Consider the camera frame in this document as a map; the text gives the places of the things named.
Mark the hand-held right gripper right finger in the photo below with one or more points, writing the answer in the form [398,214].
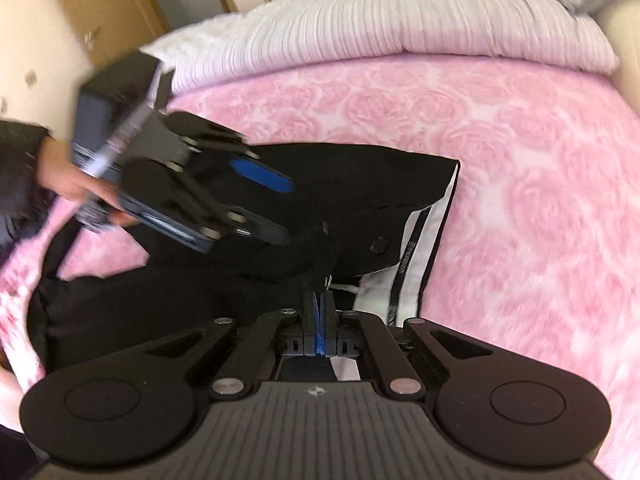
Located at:
[328,330]

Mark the cream quilted headboard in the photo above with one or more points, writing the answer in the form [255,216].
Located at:
[627,55]

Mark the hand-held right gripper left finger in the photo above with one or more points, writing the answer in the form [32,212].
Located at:
[311,330]

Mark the white ribbed quilt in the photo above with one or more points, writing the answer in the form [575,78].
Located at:
[400,25]

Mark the black pants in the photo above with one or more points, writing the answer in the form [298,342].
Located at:
[200,300]

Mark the pink rose-pattern blanket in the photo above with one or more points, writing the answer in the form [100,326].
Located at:
[525,185]

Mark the person's left hand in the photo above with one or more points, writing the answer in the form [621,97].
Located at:
[60,175]

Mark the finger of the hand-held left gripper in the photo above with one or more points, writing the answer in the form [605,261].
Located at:
[260,172]
[250,227]

